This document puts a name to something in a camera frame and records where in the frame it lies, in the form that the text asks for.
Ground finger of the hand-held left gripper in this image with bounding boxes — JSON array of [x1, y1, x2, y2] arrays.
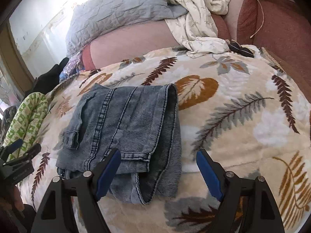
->
[[6, 143, 42, 167], [0, 139, 23, 159]]

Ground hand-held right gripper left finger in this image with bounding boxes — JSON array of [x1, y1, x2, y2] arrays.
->
[[30, 148, 122, 233]]

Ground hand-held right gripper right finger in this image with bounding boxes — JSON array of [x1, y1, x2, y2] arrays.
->
[[196, 148, 285, 233]]

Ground grey denim pants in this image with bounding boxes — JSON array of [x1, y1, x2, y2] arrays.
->
[[55, 83, 183, 205]]

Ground person's left hand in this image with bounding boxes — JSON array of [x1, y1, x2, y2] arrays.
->
[[10, 184, 25, 212]]

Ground camouflage cloth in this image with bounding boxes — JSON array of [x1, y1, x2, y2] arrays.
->
[[0, 107, 17, 141]]

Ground green white rolled quilt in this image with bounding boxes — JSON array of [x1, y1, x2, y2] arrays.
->
[[2, 92, 49, 161]]

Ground leaf print blanket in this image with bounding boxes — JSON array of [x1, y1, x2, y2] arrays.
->
[[18, 46, 311, 233]]

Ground black cloth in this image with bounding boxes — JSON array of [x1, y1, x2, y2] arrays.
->
[[33, 57, 71, 95]]

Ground purple plastic bag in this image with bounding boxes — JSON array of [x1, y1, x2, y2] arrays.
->
[[59, 53, 85, 80]]

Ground black hair clip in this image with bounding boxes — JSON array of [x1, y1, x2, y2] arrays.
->
[[228, 40, 255, 59]]

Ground pink bolster cushion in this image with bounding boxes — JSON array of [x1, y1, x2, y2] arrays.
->
[[81, 17, 231, 70]]

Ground white floral cloth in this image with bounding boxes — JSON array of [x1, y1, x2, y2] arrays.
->
[[159, 0, 236, 59]]

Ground grey quilted pillow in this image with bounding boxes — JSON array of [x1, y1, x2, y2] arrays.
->
[[66, 0, 187, 56]]

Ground red upholstered headboard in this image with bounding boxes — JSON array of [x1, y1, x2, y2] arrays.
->
[[224, 0, 311, 97]]

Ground wooden door frame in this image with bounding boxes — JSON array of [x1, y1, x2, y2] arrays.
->
[[0, 22, 37, 93]]

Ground beige cord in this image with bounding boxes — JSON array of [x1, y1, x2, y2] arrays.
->
[[248, 0, 264, 39]]

